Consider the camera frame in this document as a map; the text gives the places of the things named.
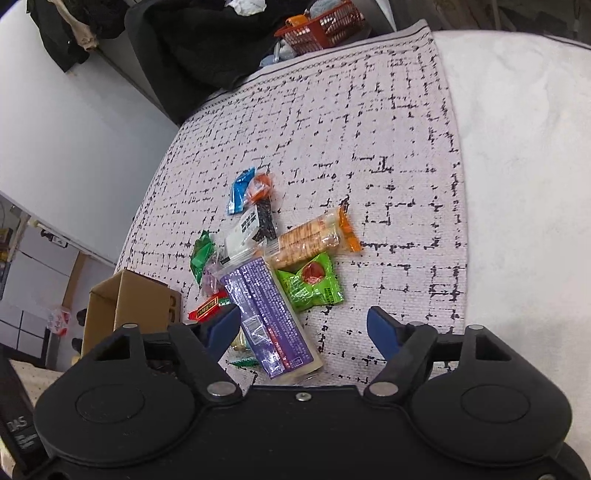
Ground orange snack packet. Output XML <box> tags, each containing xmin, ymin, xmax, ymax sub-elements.
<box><xmin>245</xmin><ymin>173</ymin><xmax>276</xmax><ymax>204</ymax></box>

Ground white drawer cabinet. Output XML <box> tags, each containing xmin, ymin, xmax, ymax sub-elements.
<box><xmin>0</xmin><ymin>222</ymin><xmax>80</xmax><ymax>366</ymax></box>

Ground white fleece blanket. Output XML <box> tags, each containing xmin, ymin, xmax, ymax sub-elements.
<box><xmin>431</xmin><ymin>30</ymin><xmax>591</xmax><ymax>462</ymax></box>

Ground light blue packets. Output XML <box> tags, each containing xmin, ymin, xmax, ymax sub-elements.
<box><xmin>260</xmin><ymin>39</ymin><xmax>297</xmax><ymax>68</ymax></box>

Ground red plastic basket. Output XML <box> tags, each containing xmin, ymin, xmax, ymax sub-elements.
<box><xmin>274</xmin><ymin>2</ymin><xmax>365</xmax><ymax>56</ymax></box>

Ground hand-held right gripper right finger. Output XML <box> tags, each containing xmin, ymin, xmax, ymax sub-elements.
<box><xmin>364</xmin><ymin>305</ymin><xmax>514</xmax><ymax>403</ymax></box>

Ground grey blue knit item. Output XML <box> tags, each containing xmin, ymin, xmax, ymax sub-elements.
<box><xmin>308</xmin><ymin>0</ymin><xmax>346</xmax><ymax>21</ymax></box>

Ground blue snack packet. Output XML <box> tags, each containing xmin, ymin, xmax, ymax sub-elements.
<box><xmin>225</xmin><ymin>167</ymin><xmax>257</xmax><ymax>217</ymax></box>

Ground long purple snack packet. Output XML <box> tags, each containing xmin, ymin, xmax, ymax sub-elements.
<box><xmin>219</xmin><ymin>257</ymin><xmax>325</xmax><ymax>387</ymax></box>

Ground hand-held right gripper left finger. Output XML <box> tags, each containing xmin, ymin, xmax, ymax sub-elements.
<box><xmin>82</xmin><ymin>305</ymin><xmax>243</xmax><ymax>403</ymax></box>

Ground hanging black garment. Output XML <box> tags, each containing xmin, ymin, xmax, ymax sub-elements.
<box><xmin>27</xmin><ymin>0</ymin><xmax>126</xmax><ymax>73</ymax></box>

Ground black clothing pile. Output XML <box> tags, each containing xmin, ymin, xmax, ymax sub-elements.
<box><xmin>124</xmin><ymin>0</ymin><xmax>375</xmax><ymax>125</ymax></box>

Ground small dark green snack packet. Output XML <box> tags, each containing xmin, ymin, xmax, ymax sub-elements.
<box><xmin>190</xmin><ymin>230</ymin><xmax>217</xmax><ymax>285</ymax></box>

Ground red and white plastic bag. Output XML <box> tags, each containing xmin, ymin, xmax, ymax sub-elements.
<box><xmin>46</xmin><ymin>306</ymin><xmax>73</xmax><ymax>336</ymax></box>

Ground cracker packet with orange ends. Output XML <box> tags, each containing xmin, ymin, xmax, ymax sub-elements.
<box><xmin>265</xmin><ymin>205</ymin><xmax>364</xmax><ymax>269</ymax></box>

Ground beige dotted mat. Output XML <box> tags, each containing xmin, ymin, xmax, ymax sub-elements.
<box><xmin>8</xmin><ymin>359</ymin><xmax>66</xmax><ymax>409</ymax></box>

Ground pink clear snack packet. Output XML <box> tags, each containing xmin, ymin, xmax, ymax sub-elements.
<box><xmin>201</xmin><ymin>259</ymin><xmax>228</xmax><ymax>297</ymax></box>

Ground light green snack packet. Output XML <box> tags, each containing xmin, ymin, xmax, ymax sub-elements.
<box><xmin>274</xmin><ymin>253</ymin><xmax>345</xmax><ymax>313</ymax></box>

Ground small red snack packet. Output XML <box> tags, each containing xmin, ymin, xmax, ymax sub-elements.
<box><xmin>188</xmin><ymin>292</ymin><xmax>230</xmax><ymax>323</ymax></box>

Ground black and white snack packet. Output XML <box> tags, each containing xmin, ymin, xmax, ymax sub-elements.
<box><xmin>225</xmin><ymin>199</ymin><xmax>279</xmax><ymax>261</ymax></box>

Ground cardboard box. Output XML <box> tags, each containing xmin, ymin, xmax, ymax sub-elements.
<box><xmin>82</xmin><ymin>269</ymin><xmax>182</xmax><ymax>356</ymax></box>

